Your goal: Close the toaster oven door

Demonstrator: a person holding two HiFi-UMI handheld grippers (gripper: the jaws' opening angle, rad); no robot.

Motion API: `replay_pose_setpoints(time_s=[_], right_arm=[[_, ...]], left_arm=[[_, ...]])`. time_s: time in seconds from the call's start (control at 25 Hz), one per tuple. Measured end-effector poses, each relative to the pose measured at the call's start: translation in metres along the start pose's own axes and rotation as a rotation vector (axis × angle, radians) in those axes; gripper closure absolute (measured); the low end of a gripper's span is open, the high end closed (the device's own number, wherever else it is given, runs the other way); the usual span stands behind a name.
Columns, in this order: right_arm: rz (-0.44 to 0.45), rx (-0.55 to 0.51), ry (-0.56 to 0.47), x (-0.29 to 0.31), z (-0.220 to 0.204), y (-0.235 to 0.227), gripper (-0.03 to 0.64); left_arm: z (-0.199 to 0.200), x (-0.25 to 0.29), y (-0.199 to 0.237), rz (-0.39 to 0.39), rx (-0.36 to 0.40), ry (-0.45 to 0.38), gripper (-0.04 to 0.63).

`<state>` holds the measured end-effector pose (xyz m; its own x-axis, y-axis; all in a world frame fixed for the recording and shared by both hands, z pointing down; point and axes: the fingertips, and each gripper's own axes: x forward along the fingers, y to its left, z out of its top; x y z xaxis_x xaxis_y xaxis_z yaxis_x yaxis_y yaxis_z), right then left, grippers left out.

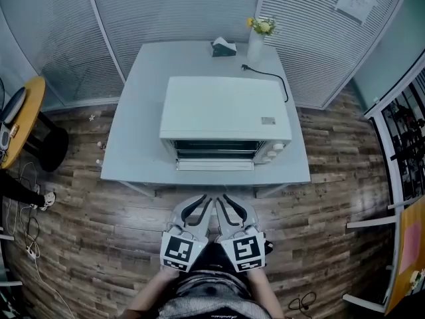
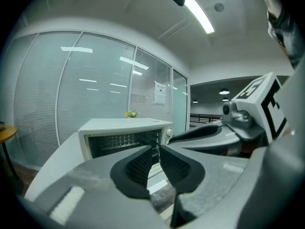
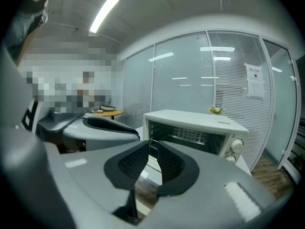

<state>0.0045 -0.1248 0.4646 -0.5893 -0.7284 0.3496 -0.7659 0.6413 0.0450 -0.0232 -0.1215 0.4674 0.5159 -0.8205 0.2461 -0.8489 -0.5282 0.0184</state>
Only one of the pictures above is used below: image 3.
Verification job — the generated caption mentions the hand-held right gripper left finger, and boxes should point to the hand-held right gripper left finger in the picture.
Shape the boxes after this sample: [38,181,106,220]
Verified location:
[45,140,150,229]

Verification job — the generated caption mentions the person's grey patterned shirt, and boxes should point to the person's grey patterned shirt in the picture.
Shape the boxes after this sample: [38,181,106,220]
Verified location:
[8,8,50,57]

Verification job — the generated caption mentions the metal oven rack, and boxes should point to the metal oven rack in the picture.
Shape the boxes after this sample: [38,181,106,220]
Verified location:
[164,126,208,146]

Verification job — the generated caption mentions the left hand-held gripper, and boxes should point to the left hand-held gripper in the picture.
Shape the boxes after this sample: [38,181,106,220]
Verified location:
[21,98,141,154]

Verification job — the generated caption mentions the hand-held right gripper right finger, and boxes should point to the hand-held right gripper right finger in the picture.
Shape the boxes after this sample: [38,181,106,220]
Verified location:
[140,140,276,229]

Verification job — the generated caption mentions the round wooden side table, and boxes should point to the round wooden side table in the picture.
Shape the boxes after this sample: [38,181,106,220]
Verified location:
[91,108,124,121]

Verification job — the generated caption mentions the white glass oven door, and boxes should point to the white glass oven door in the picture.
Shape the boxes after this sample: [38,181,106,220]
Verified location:
[139,154,163,185]

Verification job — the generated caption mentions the long ceiling light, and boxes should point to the long ceiling light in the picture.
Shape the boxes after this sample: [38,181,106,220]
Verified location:
[89,0,120,33]

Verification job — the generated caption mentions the black metal shelf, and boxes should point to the black metal shelf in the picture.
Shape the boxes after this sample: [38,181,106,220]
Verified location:
[287,142,305,178]

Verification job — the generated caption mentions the white printed text sheet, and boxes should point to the white printed text sheet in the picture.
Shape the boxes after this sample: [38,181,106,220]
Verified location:
[246,79,265,100]

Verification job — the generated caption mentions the white oven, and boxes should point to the white oven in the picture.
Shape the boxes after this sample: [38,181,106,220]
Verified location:
[142,109,250,164]

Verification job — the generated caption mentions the white notice sheet with icon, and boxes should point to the white notice sheet with icon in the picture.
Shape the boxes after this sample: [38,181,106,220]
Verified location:
[245,62,264,82]

